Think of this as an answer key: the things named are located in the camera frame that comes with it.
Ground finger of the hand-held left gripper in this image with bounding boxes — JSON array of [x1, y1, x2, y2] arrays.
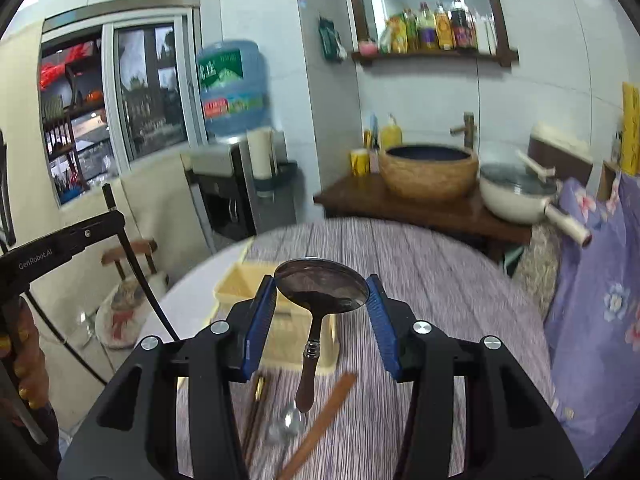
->
[[60, 210, 127, 261]]

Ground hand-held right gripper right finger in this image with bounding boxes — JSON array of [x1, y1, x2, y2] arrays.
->
[[365, 274, 585, 480]]

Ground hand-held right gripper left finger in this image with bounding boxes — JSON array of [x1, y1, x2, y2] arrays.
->
[[57, 274, 278, 480]]

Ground beige plastic utensil basket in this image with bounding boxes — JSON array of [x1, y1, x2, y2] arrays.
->
[[213, 260, 341, 376]]

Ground metal ladle brown handle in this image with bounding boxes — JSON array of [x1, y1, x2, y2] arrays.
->
[[273, 258, 370, 413]]

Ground dark chopstick gold band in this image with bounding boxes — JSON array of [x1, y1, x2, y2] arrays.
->
[[240, 375, 271, 461], [245, 374, 275, 461]]

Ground brown wooden chopstick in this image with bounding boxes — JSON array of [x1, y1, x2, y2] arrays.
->
[[277, 373, 358, 480]]

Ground person's left hand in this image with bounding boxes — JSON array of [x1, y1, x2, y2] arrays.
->
[[0, 297, 50, 410]]

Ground wooden chair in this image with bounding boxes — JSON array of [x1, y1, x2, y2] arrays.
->
[[101, 239, 159, 282]]

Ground small metal spoon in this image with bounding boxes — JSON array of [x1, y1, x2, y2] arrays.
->
[[265, 400, 305, 480]]

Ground water dispenser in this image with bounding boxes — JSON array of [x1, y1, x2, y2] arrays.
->
[[187, 130, 301, 241]]

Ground dark wooden counter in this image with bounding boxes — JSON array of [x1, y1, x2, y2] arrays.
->
[[314, 175, 533, 261]]

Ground sliding glass window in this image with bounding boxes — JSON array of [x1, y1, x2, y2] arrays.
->
[[40, 7, 208, 206]]

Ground woven brown wash basin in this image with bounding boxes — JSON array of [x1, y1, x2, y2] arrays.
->
[[378, 144, 480, 201]]

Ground beige paisley cloth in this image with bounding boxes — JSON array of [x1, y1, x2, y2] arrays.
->
[[512, 222, 562, 311]]

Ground yellow cup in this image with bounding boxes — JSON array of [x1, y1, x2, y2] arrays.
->
[[350, 148, 372, 177]]

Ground white pan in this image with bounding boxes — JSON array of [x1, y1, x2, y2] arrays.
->
[[479, 175, 592, 248]]

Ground yellow soap bottle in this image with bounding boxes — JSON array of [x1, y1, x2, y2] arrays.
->
[[380, 114, 403, 151]]

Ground blue water jug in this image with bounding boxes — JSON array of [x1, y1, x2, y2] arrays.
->
[[196, 40, 273, 138]]

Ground glass pan lid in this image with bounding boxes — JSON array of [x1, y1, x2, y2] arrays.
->
[[480, 150, 559, 197]]

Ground brass faucet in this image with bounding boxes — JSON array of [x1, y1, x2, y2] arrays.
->
[[449, 112, 476, 151]]

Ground purple floral cloth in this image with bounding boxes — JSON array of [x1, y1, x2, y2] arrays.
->
[[542, 172, 640, 471]]

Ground white brown rice cooker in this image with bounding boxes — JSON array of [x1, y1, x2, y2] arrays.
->
[[527, 122, 596, 181]]

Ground green hanging packet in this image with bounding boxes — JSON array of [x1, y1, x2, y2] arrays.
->
[[318, 16, 348, 63]]

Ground yellow snack packet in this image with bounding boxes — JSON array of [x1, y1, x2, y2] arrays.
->
[[386, 15, 408, 54]]

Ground green bottle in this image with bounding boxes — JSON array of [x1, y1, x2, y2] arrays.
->
[[402, 7, 420, 52]]

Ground oil bottle purple label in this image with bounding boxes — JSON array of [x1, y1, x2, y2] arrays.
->
[[417, 2, 438, 51]]

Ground orange label bottle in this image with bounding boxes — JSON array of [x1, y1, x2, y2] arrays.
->
[[434, 2, 454, 51]]

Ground dark sauce bottle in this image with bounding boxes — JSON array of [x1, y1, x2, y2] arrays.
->
[[450, 0, 478, 51]]

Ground wooden framed mirror shelf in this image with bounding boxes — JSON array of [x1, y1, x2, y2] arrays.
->
[[340, 0, 521, 68]]

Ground yellow board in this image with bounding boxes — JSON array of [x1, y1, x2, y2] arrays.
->
[[620, 82, 640, 177]]

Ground black cable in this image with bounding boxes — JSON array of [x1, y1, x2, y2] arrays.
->
[[102, 184, 180, 342], [22, 290, 108, 386]]

